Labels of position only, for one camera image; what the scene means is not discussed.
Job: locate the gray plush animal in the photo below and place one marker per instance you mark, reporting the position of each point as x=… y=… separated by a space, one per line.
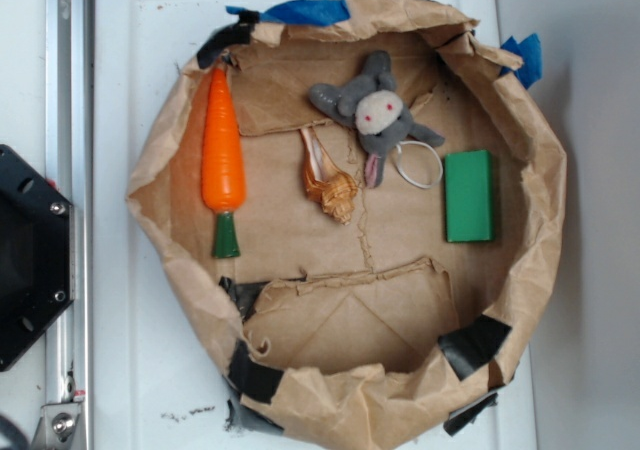
x=369 y=104

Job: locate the tan seashell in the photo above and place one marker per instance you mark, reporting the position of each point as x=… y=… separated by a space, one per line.
x=324 y=182

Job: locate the brown paper bag tray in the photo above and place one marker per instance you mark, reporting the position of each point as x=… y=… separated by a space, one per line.
x=366 y=335

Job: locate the orange plastic carrot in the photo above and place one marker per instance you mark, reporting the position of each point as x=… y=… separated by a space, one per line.
x=223 y=185

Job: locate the green rectangular block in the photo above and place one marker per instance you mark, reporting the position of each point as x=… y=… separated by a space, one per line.
x=469 y=197

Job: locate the blue tape piece top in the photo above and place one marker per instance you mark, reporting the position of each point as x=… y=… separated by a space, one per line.
x=320 y=13

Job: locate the blue tape piece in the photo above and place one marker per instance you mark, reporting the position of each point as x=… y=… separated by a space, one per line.
x=530 y=51
x=320 y=13

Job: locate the white tray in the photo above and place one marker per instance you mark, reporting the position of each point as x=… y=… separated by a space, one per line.
x=155 y=385

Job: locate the blue tape piece right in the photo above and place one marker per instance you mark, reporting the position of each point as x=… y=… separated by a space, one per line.
x=530 y=51

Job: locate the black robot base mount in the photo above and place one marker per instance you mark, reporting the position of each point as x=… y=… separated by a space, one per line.
x=35 y=256

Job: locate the aluminum extrusion rail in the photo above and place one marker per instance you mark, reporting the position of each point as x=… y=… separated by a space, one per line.
x=69 y=85

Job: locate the metal corner bracket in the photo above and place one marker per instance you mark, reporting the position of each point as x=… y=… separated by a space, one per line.
x=58 y=426

